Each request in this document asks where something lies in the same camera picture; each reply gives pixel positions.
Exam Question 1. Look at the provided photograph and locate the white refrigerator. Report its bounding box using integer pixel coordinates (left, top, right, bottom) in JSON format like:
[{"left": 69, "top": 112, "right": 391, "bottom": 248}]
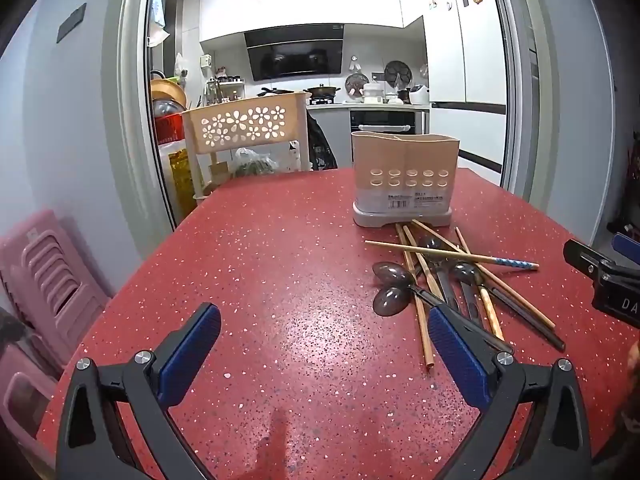
[{"left": 422, "top": 0, "right": 509, "bottom": 189}]

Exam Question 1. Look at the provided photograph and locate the dark wall switch panel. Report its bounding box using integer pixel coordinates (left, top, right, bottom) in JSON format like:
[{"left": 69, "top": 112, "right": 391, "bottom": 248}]
[{"left": 55, "top": 3, "right": 88, "bottom": 44}]

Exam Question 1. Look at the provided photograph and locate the bag of green vegetables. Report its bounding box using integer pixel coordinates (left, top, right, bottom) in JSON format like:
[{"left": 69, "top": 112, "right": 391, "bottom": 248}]
[{"left": 233, "top": 147, "right": 279, "bottom": 179}]

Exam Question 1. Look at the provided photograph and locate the dark translucent plastic spoon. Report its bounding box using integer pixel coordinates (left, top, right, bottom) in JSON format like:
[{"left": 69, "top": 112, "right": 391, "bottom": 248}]
[
  {"left": 449, "top": 261, "right": 486, "bottom": 324},
  {"left": 372, "top": 262, "right": 514, "bottom": 354},
  {"left": 372, "top": 287, "right": 437, "bottom": 318},
  {"left": 417, "top": 235, "right": 461, "bottom": 312}
]

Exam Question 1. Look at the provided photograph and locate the beige plastic chair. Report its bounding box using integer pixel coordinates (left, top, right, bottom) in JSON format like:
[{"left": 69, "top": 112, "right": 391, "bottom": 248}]
[{"left": 181, "top": 92, "right": 314, "bottom": 200}]

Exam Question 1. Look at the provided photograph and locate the wok with lid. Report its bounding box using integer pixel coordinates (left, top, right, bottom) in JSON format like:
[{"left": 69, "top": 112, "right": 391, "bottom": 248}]
[{"left": 303, "top": 83, "right": 342, "bottom": 104}]

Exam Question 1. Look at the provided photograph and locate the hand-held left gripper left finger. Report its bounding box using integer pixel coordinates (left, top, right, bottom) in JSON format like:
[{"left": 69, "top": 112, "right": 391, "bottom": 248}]
[{"left": 55, "top": 302, "right": 222, "bottom": 480}]

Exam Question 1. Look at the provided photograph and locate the dark brown chopstick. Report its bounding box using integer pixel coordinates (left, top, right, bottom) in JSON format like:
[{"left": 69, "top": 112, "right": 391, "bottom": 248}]
[{"left": 484, "top": 282, "right": 567, "bottom": 351}]

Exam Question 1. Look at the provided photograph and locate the pale stained wooden chopstick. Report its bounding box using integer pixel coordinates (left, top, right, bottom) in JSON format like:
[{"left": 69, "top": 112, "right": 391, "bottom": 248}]
[{"left": 454, "top": 228, "right": 504, "bottom": 342}]

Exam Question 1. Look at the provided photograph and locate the yellow oil bottle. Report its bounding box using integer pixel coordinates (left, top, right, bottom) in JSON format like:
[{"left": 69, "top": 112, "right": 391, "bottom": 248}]
[{"left": 168, "top": 149, "right": 196, "bottom": 216}]

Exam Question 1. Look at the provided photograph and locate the red plastic basket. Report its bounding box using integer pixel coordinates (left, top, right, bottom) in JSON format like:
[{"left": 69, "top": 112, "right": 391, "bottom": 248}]
[{"left": 153, "top": 113, "right": 186, "bottom": 144}]

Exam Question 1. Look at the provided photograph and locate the black plastic bag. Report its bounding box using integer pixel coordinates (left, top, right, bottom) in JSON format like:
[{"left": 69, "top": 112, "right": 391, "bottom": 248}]
[{"left": 305, "top": 112, "right": 339, "bottom": 171}]

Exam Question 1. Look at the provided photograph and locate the round dark patterned trivet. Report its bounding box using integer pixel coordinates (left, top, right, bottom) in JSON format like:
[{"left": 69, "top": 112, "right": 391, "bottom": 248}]
[{"left": 383, "top": 59, "right": 414, "bottom": 86}]

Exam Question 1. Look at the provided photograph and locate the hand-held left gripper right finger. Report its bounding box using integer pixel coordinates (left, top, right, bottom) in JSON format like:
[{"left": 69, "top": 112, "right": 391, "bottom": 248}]
[{"left": 426, "top": 304, "right": 593, "bottom": 480}]

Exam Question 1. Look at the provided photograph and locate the orange plastic basin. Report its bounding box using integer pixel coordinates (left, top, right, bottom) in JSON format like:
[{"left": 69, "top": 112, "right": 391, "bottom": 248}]
[{"left": 149, "top": 78, "right": 189, "bottom": 109}]

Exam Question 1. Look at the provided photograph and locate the wooden chopstick blue patterned end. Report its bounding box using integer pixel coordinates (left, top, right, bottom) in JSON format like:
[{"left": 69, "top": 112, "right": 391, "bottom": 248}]
[{"left": 364, "top": 239, "right": 540, "bottom": 271}]

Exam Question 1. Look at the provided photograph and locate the beige plastic utensil holder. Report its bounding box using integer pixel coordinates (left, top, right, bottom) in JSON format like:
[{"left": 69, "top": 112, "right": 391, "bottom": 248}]
[{"left": 350, "top": 130, "right": 461, "bottom": 228}]

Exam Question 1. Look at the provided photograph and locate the black built-in oven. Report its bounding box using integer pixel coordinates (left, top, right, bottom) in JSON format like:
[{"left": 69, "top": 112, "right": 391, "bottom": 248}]
[{"left": 349, "top": 108, "right": 419, "bottom": 137}]

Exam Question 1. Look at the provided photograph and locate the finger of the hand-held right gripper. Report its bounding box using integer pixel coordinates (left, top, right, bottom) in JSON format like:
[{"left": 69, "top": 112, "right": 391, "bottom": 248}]
[
  {"left": 614, "top": 232, "right": 640, "bottom": 263},
  {"left": 563, "top": 239, "right": 640, "bottom": 283}
]

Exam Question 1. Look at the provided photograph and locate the black range hood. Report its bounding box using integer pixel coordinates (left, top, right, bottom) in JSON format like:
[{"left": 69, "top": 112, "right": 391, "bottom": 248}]
[{"left": 243, "top": 23, "right": 346, "bottom": 82}]

